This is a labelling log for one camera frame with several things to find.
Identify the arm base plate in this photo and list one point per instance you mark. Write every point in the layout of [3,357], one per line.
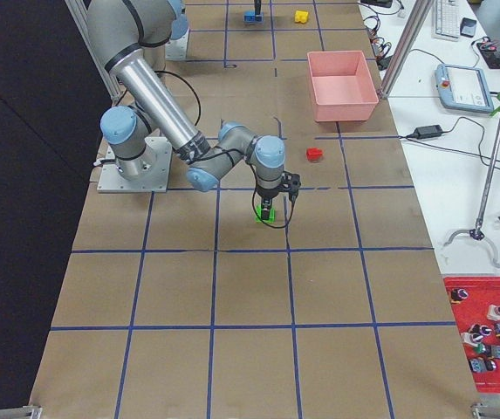
[177,49]
[148,173]

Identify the green toy block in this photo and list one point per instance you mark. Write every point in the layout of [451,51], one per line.
[258,219]

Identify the white keyboard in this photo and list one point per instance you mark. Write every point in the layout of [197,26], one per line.
[445,24]

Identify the aluminium frame post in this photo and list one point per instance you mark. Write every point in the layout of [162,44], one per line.
[411,30]

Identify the pink plastic box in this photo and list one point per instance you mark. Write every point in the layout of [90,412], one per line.
[341,86]

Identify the black power adapter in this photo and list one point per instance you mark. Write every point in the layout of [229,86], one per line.
[427,132]

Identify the brown paper table cover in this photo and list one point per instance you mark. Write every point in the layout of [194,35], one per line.
[181,305]

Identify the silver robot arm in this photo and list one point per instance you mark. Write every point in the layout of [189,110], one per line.
[180,25]
[119,32]

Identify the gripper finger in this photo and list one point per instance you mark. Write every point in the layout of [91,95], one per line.
[257,9]

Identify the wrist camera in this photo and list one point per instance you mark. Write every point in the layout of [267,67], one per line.
[291,185]

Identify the red toy block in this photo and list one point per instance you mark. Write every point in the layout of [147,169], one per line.
[314,154]

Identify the yellow toy block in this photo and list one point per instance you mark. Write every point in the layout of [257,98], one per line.
[301,16]

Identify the teach pendant tablet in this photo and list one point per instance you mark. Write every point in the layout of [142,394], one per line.
[463,88]

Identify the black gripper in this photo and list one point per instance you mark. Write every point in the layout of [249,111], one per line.
[268,193]

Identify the green handled reacher grabber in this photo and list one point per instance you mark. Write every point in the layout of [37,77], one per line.
[476,232]

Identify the blue toy block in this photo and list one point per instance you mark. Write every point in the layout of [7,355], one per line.
[251,17]

